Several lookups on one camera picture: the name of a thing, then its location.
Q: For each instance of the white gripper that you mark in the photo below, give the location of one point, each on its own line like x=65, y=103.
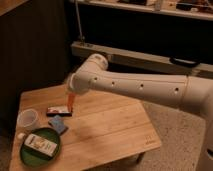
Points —
x=75, y=85

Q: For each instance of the orange pepper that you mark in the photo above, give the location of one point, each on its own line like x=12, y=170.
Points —
x=70, y=102

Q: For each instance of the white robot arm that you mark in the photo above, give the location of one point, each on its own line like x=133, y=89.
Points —
x=187, y=93

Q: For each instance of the translucent ceramic cup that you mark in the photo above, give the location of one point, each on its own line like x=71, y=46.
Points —
x=28, y=119

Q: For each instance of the dark snack bar packet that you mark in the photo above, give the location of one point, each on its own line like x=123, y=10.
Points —
x=58, y=110

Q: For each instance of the blue sponge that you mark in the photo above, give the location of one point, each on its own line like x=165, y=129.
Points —
x=57, y=123

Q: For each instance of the wooden table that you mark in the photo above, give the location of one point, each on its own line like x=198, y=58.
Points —
x=104, y=127

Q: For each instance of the white carton box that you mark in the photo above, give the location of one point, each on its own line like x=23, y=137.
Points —
x=40, y=144

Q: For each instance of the green plate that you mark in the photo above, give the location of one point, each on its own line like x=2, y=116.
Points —
x=35, y=159

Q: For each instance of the small white egg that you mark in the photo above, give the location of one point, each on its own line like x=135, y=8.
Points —
x=21, y=136

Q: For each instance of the vertical metal pole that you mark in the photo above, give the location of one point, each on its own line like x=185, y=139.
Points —
x=81, y=37

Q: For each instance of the background shelf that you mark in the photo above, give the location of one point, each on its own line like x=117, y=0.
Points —
x=156, y=8

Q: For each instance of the grey metal rail beam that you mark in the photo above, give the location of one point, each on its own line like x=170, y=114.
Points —
x=140, y=60

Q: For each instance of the black handle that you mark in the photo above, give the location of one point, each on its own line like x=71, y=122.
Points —
x=184, y=63

